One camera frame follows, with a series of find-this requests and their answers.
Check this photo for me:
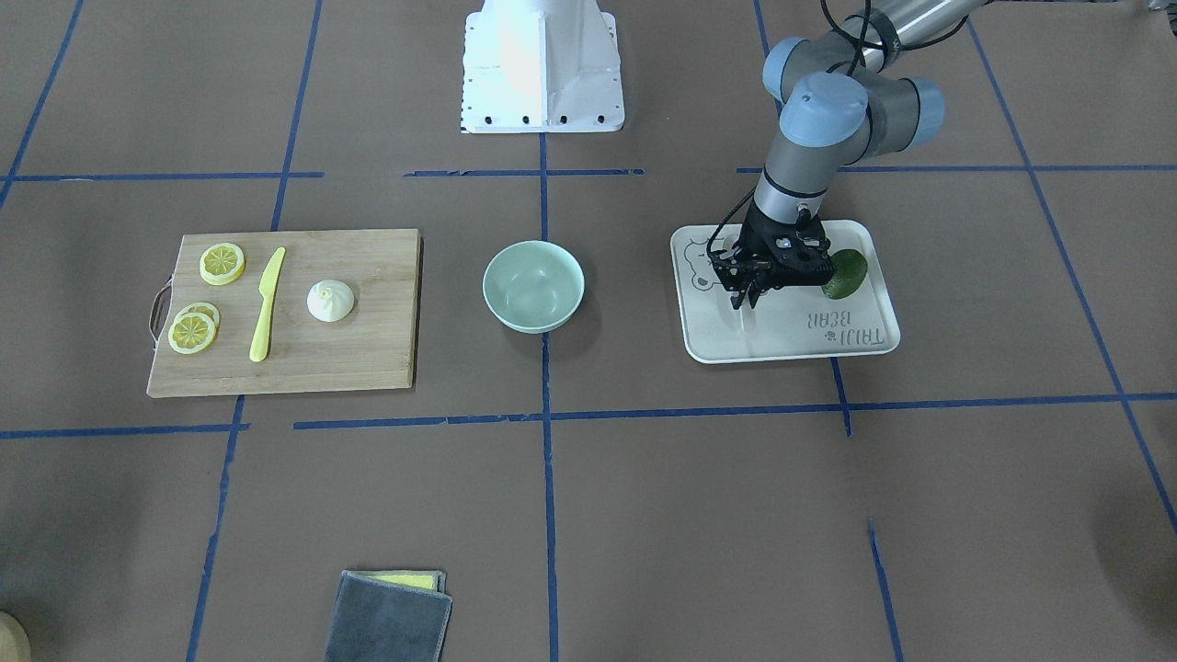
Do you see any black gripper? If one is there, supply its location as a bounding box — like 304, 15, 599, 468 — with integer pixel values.
707, 201, 834, 311

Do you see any white ceramic spoon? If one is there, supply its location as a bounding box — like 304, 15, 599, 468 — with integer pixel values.
719, 249, 754, 330

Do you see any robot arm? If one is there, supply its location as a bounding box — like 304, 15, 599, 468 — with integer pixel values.
707, 1, 980, 309

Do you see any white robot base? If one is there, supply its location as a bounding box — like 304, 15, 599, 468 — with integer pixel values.
460, 1, 626, 134

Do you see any mint green bowl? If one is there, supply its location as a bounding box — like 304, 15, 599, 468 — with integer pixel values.
483, 240, 586, 335

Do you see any white bear tray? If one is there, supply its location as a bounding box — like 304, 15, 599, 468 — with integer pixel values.
671, 221, 902, 364

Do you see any green avocado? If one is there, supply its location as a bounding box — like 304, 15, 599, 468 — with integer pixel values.
822, 249, 869, 302

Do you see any wooden cutting board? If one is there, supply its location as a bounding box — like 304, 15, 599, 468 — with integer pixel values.
146, 229, 423, 398

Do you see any yellow sponge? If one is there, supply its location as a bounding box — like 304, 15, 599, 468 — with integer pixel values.
364, 569, 446, 593

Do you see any yellow plastic knife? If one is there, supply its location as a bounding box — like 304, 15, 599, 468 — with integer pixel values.
248, 246, 286, 363

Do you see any lemon slice upper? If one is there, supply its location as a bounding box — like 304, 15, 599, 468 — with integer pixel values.
199, 241, 246, 286

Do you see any lemon slice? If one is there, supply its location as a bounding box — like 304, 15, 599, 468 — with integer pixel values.
174, 302, 222, 327
199, 241, 246, 286
166, 311, 218, 355

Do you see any lemon slice behind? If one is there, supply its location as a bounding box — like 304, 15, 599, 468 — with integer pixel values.
174, 302, 222, 327

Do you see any lemon slice front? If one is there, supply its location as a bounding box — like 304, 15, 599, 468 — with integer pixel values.
166, 311, 218, 355

